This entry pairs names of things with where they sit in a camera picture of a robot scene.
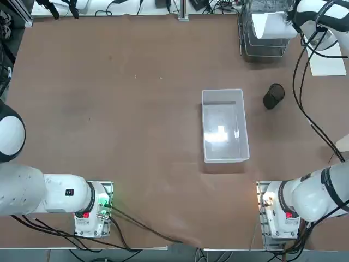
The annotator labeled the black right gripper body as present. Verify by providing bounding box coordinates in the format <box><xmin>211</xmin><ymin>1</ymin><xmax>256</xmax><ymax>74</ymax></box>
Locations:
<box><xmin>284</xmin><ymin>7</ymin><xmax>298</xmax><ymax>27</ymax></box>

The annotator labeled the translucent plastic bin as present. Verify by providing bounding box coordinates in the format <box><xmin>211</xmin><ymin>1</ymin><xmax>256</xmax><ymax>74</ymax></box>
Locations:
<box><xmin>201</xmin><ymin>88</ymin><xmax>250</xmax><ymax>164</ymax></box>

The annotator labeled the white A4 paper sheet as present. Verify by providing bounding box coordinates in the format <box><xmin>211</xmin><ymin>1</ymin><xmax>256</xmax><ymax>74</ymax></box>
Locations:
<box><xmin>252</xmin><ymin>11</ymin><xmax>298</xmax><ymax>40</ymax></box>

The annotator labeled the white clipboard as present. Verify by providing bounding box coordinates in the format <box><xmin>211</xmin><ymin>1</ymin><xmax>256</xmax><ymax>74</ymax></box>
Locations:
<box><xmin>305</xmin><ymin>29</ymin><xmax>347</xmax><ymax>76</ymax></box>

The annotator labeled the silver mesh file organizer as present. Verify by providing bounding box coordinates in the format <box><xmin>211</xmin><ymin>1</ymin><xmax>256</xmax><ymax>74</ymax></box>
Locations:
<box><xmin>236</xmin><ymin>0</ymin><xmax>298</xmax><ymax>57</ymax></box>

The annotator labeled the aluminium frame post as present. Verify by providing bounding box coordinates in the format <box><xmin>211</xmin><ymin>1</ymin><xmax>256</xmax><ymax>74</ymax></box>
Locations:
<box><xmin>177</xmin><ymin>0</ymin><xmax>189</xmax><ymax>21</ymax></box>

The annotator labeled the black mesh pen cup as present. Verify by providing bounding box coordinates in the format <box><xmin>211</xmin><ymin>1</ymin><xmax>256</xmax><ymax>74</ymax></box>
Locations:
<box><xmin>263</xmin><ymin>83</ymin><xmax>286</xmax><ymax>110</ymax></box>

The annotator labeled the black cable across table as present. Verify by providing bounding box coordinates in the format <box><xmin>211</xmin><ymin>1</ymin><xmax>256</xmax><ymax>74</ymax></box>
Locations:
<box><xmin>109</xmin><ymin>206</ymin><xmax>185</xmax><ymax>243</ymax></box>

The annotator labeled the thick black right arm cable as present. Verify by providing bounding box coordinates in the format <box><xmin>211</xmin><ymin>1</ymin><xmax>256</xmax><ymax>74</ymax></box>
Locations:
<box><xmin>292</xmin><ymin>26</ymin><xmax>346</xmax><ymax>162</ymax></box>

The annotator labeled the white paper cup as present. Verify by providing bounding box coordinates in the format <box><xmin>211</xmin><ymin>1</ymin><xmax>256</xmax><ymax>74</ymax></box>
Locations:
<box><xmin>335</xmin><ymin>138</ymin><xmax>349</xmax><ymax>152</ymax></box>

